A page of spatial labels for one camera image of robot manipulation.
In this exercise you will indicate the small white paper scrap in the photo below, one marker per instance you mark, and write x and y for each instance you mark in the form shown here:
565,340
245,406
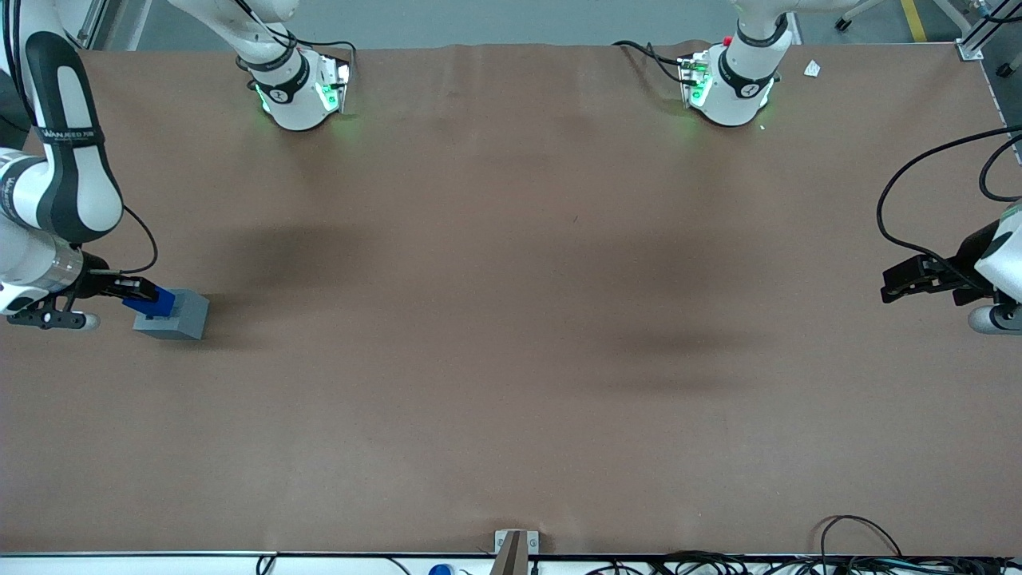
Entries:
812,69

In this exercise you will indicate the black caster wheel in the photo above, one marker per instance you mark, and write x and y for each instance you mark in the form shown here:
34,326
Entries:
1006,69

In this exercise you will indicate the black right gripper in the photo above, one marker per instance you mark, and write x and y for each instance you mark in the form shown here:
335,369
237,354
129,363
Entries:
97,283

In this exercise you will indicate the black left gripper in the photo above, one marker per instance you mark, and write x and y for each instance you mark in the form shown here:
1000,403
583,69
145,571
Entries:
963,272

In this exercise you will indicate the gray square base block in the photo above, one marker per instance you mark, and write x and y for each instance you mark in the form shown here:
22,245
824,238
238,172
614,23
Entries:
188,319

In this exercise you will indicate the blue plastic part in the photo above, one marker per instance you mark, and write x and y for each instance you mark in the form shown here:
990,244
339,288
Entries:
160,304

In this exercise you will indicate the white chair leg with caster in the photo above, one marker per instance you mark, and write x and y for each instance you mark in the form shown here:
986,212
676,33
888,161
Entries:
858,12

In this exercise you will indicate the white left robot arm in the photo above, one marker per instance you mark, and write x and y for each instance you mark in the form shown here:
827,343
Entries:
738,80

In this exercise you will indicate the small blue round cap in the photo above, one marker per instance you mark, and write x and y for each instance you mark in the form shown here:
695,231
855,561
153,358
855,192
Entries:
441,570

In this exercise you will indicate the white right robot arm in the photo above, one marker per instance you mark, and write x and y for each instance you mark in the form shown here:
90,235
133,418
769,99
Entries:
76,160

